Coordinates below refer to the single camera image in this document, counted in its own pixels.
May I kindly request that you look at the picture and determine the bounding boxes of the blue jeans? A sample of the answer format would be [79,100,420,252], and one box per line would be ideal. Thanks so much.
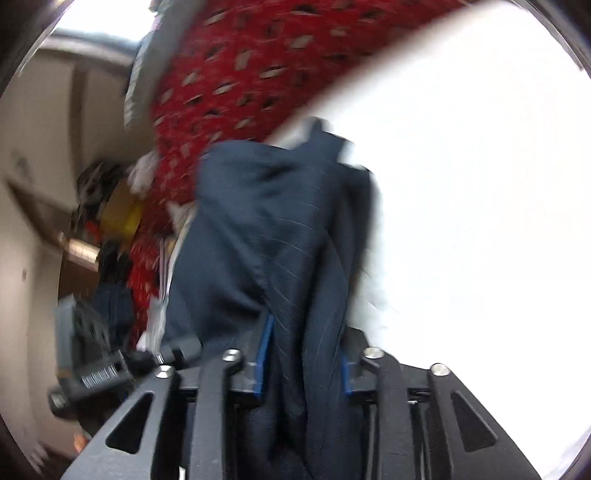
[92,281,137,342]

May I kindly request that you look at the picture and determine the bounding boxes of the grey pillow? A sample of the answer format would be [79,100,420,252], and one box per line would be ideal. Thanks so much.
[122,0,185,134]

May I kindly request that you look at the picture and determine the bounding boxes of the navy pinstriped jacket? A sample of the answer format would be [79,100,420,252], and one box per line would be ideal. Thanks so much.
[159,117,384,480]

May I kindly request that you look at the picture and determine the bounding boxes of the clear plastic packets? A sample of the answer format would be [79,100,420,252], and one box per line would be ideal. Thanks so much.
[136,235,178,352]

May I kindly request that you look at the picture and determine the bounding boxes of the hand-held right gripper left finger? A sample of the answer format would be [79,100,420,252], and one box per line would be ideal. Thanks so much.
[62,314,278,480]

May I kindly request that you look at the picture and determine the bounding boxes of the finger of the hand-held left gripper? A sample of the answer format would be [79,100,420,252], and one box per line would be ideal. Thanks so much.
[127,336,204,376]

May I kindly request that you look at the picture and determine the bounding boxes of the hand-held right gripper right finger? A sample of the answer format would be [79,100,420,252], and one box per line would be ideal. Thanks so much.
[341,327,543,480]

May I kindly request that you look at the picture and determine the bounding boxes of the brown wooden cabinet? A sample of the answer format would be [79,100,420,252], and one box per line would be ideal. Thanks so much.
[58,233,102,305]

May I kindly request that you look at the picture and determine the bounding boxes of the white printed bag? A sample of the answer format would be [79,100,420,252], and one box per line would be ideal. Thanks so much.
[166,200,199,236]

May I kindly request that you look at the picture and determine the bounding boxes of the red penguin print blanket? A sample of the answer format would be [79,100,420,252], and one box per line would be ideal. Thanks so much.
[124,0,467,352]

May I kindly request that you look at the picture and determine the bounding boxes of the white plastic bag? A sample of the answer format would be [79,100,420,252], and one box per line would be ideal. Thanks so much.
[127,152,160,195]

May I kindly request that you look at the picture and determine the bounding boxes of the black clothes heap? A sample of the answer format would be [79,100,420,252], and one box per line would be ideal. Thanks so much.
[97,240,134,284]

